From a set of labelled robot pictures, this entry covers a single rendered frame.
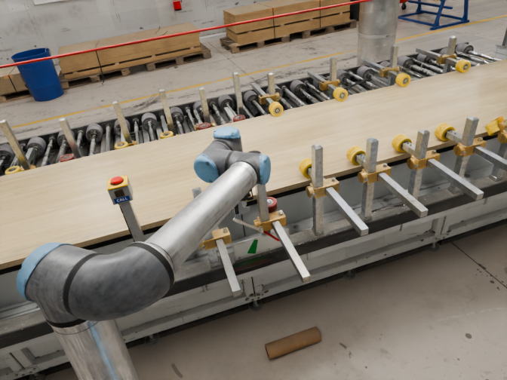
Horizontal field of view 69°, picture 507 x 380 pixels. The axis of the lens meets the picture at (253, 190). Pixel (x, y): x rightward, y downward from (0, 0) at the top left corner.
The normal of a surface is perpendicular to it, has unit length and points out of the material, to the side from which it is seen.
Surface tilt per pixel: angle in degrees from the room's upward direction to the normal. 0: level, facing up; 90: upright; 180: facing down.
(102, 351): 88
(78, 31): 90
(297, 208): 90
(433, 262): 0
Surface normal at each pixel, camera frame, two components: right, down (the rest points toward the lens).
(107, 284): 0.19, -0.26
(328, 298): -0.11, -0.81
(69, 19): 0.34, 0.51
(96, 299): 0.11, 0.13
